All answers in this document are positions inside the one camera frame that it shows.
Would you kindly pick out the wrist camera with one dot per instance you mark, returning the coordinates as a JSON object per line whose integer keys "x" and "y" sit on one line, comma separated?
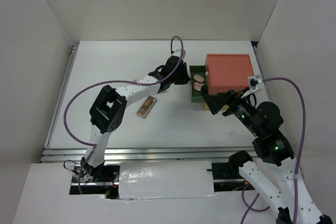
{"x": 181, "y": 53}
{"x": 255, "y": 84}

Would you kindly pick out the aluminium left rail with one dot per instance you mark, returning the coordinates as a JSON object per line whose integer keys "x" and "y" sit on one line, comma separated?
{"x": 61, "y": 94}

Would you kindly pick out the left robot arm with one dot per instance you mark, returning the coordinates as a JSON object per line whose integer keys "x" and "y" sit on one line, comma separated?
{"x": 109, "y": 107}

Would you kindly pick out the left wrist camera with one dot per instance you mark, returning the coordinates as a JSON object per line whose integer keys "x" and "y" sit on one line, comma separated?
{"x": 181, "y": 53}

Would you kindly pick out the aluminium front rail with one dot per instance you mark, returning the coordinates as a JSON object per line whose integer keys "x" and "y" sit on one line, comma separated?
{"x": 116, "y": 155}

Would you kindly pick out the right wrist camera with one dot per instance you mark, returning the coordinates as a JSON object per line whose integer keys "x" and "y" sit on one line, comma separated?
{"x": 255, "y": 84}

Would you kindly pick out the coral drawer cabinet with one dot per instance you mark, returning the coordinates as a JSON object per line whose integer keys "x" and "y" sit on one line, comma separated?
{"x": 227, "y": 72}

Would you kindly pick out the peach makeup sponge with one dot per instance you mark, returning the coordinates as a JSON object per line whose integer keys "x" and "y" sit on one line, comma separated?
{"x": 197, "y": 86}

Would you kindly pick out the dark green round compact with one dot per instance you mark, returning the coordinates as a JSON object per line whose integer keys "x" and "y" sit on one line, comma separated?
{"x": 204, "y": 90}

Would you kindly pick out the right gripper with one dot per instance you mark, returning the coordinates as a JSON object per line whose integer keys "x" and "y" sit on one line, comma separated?
{"x": 214, "y": 101}

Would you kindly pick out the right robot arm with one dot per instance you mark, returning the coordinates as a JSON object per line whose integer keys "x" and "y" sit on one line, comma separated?
{"x": 289, "y": 201}

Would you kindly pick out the brown eyeshadow palette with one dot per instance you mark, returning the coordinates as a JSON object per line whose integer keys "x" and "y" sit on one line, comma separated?
{"x": 146, "y": 106}

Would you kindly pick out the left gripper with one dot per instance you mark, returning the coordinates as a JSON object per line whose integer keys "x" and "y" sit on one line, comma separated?
{"x": 186, "y": 78}

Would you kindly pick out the white cover plate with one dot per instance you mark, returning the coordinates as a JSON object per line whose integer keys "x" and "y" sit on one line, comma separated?
{"x": 175, "y": 179}

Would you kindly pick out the aluminium right rail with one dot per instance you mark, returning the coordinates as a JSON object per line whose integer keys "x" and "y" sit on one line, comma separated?
{"x": 254, "y": 46}

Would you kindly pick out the round pink powder puff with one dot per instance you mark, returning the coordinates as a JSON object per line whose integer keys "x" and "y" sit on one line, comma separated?
{"x": 198, "y": 78}

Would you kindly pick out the aluminium rail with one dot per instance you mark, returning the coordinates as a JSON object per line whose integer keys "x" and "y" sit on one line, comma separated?
{"x": 61, "y": 94}
{"x": 116, "y": 155}
{"x": 254, "y": 46}

